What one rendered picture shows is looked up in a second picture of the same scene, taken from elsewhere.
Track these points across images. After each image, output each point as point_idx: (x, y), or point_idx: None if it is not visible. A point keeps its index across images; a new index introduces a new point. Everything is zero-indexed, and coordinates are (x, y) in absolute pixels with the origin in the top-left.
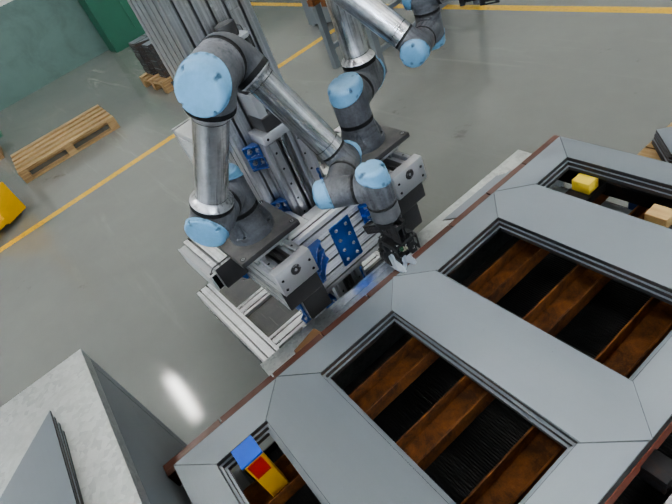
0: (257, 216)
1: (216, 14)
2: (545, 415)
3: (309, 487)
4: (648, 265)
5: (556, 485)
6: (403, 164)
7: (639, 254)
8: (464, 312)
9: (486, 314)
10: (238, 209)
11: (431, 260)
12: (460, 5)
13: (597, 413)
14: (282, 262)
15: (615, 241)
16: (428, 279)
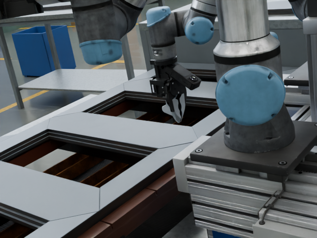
0: None
1: None
2: (93, 114)
3: None
4: (2, 169)
5: (95, 103)
6: (194, 148)
7: (2, 174)
8: (134, 133)
9: (118, 135)
10: (304, 17)
11: (164, 153)
12: (43, 11)
13: (69, 118)
14: (284, 79)
15: (11, 179)
16: (165, 143)
